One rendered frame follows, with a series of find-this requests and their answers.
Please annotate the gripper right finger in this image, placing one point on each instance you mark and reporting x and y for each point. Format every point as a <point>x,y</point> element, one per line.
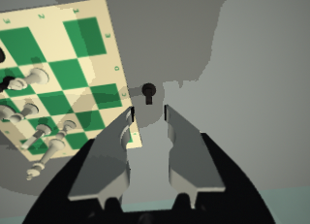
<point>214,182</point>

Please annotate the green and cream chessboard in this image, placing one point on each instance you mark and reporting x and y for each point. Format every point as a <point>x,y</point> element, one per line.
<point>76,46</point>

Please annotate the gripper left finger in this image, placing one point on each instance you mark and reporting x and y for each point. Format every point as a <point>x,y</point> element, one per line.
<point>99,170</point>

